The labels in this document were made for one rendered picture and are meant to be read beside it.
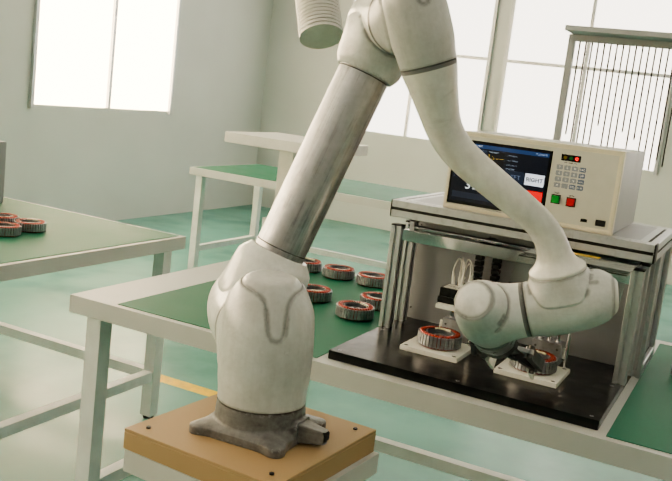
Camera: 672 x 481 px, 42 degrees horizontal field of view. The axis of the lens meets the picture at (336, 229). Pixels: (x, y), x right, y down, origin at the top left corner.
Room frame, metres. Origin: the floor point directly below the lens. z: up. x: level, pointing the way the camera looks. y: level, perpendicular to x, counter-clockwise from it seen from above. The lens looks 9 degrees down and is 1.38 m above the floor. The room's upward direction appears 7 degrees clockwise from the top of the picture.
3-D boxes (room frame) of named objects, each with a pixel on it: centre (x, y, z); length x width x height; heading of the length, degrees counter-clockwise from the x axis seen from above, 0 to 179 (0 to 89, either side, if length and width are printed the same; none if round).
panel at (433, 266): (2.33, -0.51, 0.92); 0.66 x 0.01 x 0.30; 64
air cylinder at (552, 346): (2.18, -0.57, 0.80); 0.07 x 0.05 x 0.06; 64
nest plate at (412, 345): (2.15, -0.29, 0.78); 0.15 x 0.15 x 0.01; 64
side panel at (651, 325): (2.32, -0.87, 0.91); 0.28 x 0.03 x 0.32; 154
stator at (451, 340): (2.15, -0.29, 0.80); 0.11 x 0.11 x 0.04
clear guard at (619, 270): (2.02, -0.58, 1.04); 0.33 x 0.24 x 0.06; 154
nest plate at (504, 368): (2.05, -0.51, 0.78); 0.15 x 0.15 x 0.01; 64
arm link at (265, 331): (1.47, 0.10, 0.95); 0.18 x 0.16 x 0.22; 15
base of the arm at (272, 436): (1.45, 0.07, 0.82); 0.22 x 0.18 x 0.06; 65
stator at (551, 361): (2.05, -0.51, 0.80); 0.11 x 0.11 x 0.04
